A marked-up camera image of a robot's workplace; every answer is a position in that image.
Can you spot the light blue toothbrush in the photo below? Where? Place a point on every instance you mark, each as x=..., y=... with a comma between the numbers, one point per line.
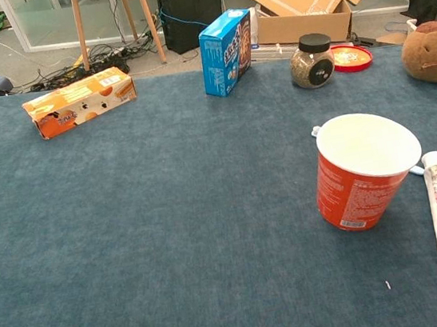
x=315, y=131

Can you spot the blue table mat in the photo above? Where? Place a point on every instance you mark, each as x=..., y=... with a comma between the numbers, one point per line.
x=169, y=218

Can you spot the blue snack box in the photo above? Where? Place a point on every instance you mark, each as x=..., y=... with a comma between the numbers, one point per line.
x=221, y=58

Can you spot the glass jar black lid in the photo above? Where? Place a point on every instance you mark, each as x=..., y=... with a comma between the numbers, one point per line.
x=310, y=66

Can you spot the red paper cup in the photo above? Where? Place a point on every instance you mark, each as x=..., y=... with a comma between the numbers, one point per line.
x=356, y=198

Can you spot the black computer case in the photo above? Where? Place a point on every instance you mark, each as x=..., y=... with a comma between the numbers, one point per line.
x=187, y=18

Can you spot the orange snack box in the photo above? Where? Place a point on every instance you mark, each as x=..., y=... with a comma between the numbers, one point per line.
x=73, y=102

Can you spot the open cardboard box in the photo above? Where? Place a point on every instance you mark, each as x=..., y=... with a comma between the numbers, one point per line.
x=301, y=27

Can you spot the red round lid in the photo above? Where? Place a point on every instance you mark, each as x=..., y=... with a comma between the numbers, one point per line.
x=353, y=57

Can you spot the wooden tripod stand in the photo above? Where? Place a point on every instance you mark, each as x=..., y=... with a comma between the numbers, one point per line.
x=80, y=28

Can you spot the white storage box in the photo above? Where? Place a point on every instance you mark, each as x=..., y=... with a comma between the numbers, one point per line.
x=412, y=26

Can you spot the brown capybara plush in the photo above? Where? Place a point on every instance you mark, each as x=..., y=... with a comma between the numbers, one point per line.
x=434, y=54

